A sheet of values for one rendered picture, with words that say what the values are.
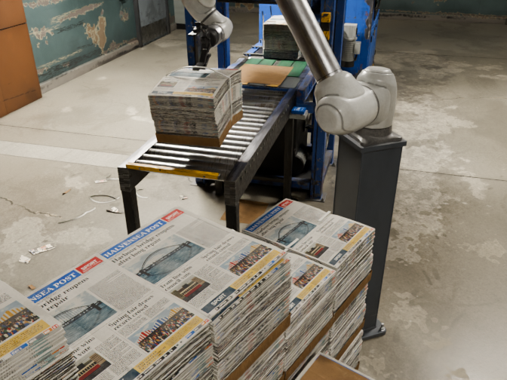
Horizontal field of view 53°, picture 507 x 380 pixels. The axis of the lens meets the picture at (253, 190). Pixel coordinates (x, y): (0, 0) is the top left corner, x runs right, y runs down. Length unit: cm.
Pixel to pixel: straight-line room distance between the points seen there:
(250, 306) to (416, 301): 179
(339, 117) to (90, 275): 99
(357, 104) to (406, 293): 136
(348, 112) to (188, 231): 75
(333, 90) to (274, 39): 228
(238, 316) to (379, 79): 114
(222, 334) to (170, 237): 32
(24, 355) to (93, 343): 31
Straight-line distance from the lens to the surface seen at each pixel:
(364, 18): 554
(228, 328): 111
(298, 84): 342
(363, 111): 183
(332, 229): 176
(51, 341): 77
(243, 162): 228
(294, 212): 185
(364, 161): 202
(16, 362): 75
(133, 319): 108
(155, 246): 127
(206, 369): 111
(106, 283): 118
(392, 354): 253
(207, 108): 205
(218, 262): 120
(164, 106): 212
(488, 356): 267
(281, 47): 405
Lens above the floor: 178
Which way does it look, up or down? 29 degrees down
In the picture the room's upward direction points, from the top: straight up
